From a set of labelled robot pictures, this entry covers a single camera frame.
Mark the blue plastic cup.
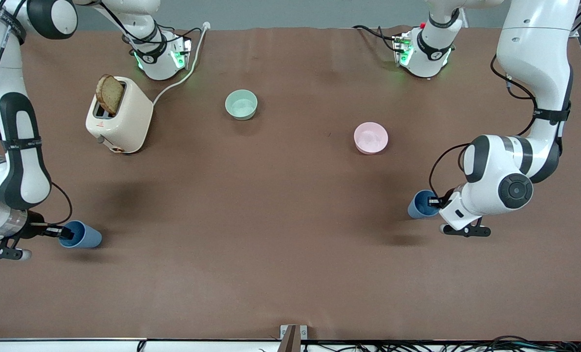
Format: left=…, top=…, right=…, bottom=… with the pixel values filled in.
left=407, top=190, right=441, bottom=220
left=58, top=220, right=103, bottom=249

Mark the pink bowl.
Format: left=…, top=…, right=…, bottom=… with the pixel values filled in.
left=353, top=122, right=389, bottom=155

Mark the cream white toaster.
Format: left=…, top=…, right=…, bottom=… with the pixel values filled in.
left=86, top=76, right=154, bottom=154

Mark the brown bread slice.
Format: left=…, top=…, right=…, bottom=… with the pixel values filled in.
left=95, top=74, right=125, bottom=116

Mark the brown table cover mat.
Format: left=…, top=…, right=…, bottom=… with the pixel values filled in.
left=0, top=25, right=581, bottom=341

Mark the pale green bowl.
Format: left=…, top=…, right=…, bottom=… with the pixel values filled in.
left=224, top=89, right=258, bottom=121

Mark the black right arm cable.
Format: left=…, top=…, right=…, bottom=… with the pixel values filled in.
left=0, top=0, right=73, bottom=226

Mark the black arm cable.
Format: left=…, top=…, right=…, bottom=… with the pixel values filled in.
left=428, top=53, right=538, bottom=202
left=0, top=0, right=73, bottom=226

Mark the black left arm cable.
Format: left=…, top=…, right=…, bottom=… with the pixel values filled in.
left=428, top=53, right=538, bottom=202

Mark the white board under cables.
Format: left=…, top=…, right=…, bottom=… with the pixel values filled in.
left=0, top=338, right=581, bottom=352

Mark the tangled black cable bundle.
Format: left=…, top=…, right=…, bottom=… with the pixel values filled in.
left=302, top=335, right=581, bottom=352

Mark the black base cable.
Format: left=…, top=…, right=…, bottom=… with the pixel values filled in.
left=352, top=24, right=401, bottom=52

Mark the small metal edge bracket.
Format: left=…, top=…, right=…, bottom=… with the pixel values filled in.
left=280, top=325, right=308, bottom=340

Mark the dark brown post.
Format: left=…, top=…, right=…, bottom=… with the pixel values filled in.
left=278, top=326, right=301, bottom=352

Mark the white toaster power cable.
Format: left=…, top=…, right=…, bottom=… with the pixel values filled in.
left=152, top=22, right=211, bottom=106

